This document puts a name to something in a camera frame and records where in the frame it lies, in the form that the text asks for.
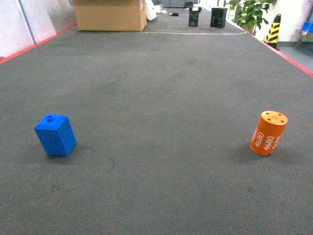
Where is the black crate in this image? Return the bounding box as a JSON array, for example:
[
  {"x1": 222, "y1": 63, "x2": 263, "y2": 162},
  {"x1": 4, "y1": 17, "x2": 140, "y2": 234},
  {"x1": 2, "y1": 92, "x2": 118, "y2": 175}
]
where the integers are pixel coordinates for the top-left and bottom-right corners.
[
  {"x1": 210, "y1": 7, "x2": 227, "y2": 28},
  {"x1": 188, "y1": 6, "x2": 202, "y2": 26}
]

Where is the black crate right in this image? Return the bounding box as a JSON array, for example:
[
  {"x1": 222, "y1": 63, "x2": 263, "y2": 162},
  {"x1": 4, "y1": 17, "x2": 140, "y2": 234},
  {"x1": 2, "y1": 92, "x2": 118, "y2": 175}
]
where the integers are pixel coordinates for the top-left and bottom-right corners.
[{"x1": 210, "y1": 7, "x2": 227, "y2": 28}]

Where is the blue square block part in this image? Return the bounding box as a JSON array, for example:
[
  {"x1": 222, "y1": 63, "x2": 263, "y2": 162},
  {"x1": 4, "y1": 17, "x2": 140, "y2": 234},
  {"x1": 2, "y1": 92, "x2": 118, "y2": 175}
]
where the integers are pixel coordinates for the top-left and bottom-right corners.
[{"x1": 34, "y1": 114, "x2": 76, "y2": 156}]

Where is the orange cylinder cap 4680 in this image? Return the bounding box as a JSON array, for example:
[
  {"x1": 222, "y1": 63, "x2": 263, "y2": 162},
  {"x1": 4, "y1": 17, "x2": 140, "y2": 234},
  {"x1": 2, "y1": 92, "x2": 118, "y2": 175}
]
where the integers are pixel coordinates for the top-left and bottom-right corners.
[{"x1": 250, "y1": 111, "x2": 288, "y2": 156}]

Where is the white printed bag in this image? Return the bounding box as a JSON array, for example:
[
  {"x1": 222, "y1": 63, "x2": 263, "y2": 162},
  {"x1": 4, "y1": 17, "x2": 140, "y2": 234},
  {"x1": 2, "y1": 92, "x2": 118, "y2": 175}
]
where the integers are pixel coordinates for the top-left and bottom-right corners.
[{"x1": 145, "y1": 0, "x2": 161, "y2": 21}]

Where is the large cardboard box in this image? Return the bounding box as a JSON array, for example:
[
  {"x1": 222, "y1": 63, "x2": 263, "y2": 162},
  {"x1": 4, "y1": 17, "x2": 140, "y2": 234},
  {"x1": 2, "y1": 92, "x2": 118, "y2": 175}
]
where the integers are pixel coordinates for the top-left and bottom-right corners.
[{"x1": 72, "y1": 0, "x2": 147, "y2": 31}]

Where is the yellow black traffic cone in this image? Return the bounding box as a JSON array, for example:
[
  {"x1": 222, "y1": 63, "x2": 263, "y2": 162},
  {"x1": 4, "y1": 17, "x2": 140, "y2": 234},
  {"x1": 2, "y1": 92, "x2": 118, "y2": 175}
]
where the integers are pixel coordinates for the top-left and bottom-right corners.
[{"x1": 264, "y1": 14, "x2": 281, "y2": 50}]

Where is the potted green plant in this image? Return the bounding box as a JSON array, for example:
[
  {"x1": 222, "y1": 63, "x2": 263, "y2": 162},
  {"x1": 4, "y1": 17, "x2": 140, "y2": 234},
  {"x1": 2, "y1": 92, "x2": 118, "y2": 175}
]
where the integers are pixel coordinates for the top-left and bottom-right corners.
[{"x1": 224, "y1": 0, "x2": 277, "y2": 34}]

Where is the black crate left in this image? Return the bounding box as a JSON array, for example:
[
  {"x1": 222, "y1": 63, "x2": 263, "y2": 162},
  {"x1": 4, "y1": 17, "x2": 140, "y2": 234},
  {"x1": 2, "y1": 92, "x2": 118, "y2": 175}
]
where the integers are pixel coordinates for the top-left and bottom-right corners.
[{"x1": 188, "y1": 6, "x2": 202, "y2": 26}]

